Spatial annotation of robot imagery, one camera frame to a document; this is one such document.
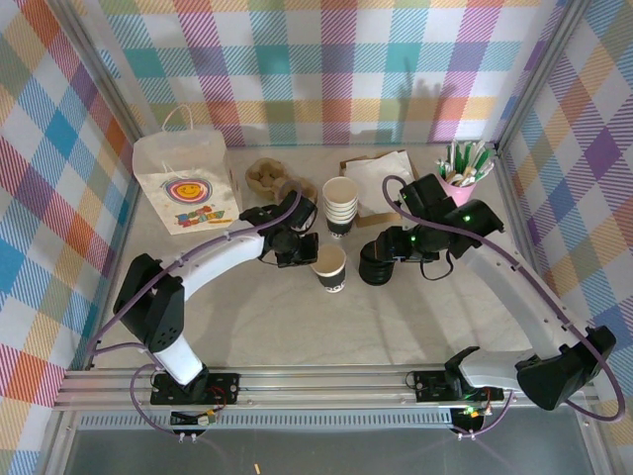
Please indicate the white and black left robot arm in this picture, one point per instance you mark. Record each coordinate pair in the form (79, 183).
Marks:
(217, 252)

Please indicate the pink straw holder cup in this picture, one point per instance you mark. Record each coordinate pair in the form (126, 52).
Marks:
(465, 195)

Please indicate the brown pulp cup carrier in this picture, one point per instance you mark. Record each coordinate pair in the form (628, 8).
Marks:
(264, 173)

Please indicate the white smiley print paper bag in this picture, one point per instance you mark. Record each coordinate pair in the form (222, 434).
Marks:
(183, 168)

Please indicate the wooden stirrer sticks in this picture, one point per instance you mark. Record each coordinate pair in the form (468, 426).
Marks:
(462, 177)

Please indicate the aluminium frame post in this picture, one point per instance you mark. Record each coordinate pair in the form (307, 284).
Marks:
(101, 74)
(539, 74)

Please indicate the black and white paper cup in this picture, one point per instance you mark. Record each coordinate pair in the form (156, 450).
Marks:
(329, 262)

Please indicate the vented metal strip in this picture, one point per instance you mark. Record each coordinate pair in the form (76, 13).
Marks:
(297, 421)

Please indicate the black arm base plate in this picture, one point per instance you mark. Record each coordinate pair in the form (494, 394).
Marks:
(225, 386)
(427, 386)

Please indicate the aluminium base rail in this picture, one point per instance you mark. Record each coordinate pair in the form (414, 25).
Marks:
(321, 391)

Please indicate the brown cardboard napkin tray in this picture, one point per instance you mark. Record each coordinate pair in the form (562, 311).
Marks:
(381, 218)

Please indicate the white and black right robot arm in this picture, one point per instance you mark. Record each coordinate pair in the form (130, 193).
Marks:
(509, 292)

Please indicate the stack of paper cups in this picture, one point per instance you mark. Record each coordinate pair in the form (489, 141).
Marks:
(340, 195)

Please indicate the green wrapped straw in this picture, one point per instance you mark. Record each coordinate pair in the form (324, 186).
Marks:
(455, 156)
(467, 156)

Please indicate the small circuit board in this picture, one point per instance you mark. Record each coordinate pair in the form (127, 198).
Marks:
(195, 419)
(470, 413)

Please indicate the stack of black cup lids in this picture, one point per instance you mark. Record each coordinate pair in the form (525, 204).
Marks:
(376, 274)

